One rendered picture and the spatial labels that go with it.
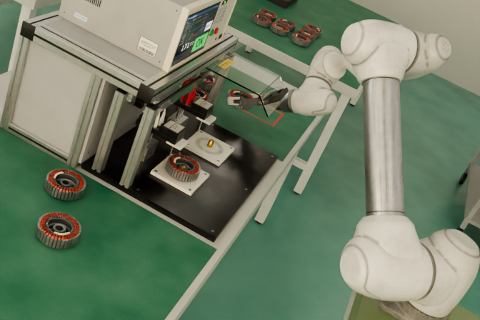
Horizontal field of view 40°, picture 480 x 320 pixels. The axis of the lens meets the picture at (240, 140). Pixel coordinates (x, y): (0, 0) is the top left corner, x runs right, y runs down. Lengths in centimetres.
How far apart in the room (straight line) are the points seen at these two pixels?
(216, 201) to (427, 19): 537
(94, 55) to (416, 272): 104
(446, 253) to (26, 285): 105
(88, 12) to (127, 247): 70
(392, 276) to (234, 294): 142
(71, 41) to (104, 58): 11
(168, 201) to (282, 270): 135
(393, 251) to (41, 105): 110
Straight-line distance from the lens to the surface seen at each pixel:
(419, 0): 719
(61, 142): 206
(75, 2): 204
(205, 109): 226
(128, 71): 187
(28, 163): 202
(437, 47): 192
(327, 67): 240
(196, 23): 198
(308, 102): 236
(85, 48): 193
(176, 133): 205
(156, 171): 209
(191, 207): 202
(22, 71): 205
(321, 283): 331
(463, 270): 181
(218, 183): 218
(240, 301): 297
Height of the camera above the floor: 191
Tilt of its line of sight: 27 degrees down
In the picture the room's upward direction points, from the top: 23 degrees clockwise
